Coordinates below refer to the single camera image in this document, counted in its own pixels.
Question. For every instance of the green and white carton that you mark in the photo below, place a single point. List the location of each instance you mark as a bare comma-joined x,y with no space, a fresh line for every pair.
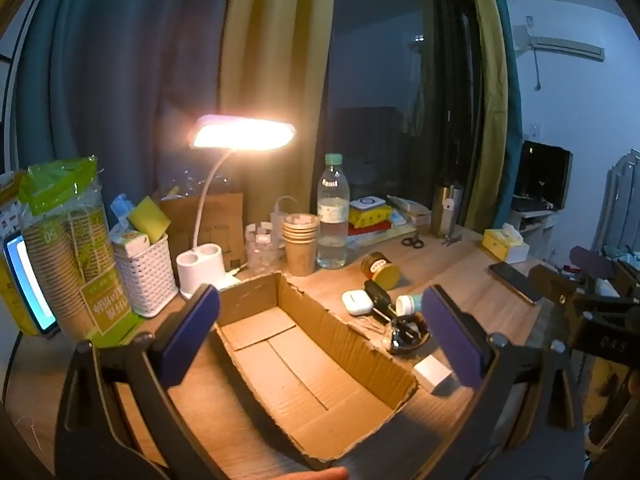
127,237

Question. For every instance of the white earbuds case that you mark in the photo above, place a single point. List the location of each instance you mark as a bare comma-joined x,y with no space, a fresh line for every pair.
357,302

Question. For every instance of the white charger adapter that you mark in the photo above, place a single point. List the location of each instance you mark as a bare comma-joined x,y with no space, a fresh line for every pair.
434,374

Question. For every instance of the white tube with teal cap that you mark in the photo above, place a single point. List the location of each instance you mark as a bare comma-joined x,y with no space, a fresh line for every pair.
407,304

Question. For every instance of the yellow curtain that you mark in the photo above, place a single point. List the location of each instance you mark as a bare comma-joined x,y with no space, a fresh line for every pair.
270,60
490,85

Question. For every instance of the pack of small clear bottles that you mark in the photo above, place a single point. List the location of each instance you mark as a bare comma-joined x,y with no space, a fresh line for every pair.
261,250

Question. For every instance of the white cabinet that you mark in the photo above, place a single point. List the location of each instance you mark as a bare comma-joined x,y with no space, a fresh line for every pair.
532,225

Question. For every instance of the bunch of keys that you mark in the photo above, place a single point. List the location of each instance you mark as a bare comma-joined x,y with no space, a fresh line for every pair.
452,240

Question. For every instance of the hanging grey clothes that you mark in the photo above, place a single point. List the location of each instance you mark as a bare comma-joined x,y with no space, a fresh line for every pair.
622,195

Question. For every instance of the blue and white packet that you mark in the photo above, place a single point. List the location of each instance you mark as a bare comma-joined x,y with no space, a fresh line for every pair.
120,207

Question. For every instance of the black monitor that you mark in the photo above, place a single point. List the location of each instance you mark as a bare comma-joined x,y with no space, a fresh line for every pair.
542,175

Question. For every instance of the yellow patterned package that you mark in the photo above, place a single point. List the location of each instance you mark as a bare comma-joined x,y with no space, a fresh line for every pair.
370,217

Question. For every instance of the dark glass window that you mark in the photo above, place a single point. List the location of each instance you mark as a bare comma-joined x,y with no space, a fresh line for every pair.
390,60

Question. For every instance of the white desk lamp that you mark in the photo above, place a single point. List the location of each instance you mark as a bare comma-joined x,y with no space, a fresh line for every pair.
200,270

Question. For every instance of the brown paper bag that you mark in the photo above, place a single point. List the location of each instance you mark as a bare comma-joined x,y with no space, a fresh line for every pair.
220,220

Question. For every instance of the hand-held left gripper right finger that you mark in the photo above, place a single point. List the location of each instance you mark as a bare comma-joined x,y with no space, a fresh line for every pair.
455,340

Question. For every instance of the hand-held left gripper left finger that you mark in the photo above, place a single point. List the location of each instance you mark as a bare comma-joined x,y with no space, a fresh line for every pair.
192,332

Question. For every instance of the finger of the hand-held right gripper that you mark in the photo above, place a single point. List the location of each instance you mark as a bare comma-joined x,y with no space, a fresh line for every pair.
592,261
552,282

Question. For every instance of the white plastic packet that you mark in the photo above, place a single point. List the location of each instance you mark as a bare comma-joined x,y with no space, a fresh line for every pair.
410,206

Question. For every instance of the green bagged paper cup pack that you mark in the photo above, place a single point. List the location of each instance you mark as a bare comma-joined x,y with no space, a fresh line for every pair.
65,270

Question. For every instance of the blue and white pack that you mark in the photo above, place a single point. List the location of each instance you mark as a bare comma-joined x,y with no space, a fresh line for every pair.
402,220

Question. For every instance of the stack of brown paper cups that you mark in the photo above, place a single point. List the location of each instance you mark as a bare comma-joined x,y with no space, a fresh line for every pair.
300,260

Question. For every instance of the steel thermos bottle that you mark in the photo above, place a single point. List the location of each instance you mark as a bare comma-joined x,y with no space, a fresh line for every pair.
445,210

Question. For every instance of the black scissors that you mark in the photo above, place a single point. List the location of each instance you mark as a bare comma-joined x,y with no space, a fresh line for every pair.
412,242

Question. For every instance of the red flat book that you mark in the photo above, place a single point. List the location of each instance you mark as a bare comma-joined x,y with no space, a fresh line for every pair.
367,230

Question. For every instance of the yellow tissue box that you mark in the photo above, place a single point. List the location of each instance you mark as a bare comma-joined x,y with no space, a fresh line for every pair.
505,246

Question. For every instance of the yellow sponge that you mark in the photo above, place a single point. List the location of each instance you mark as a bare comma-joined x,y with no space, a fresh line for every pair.
147,217

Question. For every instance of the clear plastic water bottle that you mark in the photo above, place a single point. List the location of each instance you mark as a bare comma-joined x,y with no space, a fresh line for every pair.
332,240

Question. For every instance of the white woven plastic basket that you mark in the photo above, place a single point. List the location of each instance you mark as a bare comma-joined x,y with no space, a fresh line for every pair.
145,275

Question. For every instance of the white round-marked device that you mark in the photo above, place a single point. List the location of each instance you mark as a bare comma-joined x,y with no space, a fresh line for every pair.
367,203

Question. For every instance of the white air conditioner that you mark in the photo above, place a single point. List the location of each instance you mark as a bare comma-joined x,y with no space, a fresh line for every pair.
567,47

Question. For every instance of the dark smartphone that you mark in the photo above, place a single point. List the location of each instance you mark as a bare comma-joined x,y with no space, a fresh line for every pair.
515,282

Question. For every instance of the white wall socket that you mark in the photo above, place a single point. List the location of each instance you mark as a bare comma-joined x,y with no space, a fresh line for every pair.
536,132

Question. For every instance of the brown jar with yellow lid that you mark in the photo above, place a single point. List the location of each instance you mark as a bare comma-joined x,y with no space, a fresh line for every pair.
382,270

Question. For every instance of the teal curtain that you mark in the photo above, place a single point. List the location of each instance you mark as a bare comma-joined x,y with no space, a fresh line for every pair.
110,85
512,135

